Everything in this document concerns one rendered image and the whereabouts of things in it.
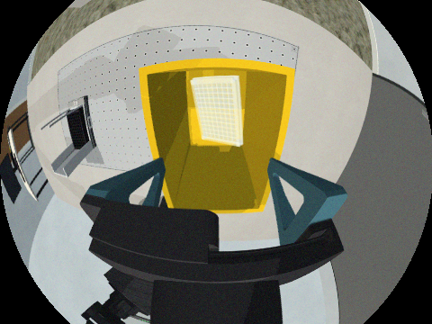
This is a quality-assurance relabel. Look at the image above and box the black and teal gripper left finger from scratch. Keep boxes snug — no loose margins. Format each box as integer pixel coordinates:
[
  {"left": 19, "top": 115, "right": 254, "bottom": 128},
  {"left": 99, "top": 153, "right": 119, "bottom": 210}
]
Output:
[{"left": 85, "top": 157, "right": 166, "bottom": 206}]

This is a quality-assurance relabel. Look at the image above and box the yellow plastics bin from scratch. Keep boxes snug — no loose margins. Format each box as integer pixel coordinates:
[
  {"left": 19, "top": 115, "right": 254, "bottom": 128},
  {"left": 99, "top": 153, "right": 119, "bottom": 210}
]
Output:
[{"left": 139, "top": 58, "right": 295, "bottom": 213}]

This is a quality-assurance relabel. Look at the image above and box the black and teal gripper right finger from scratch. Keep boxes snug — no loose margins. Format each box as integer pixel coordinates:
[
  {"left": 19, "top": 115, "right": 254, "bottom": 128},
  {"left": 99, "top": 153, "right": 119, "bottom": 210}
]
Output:
[{"left": 267, "top": 157, "right": 347, "bottom": 246}]

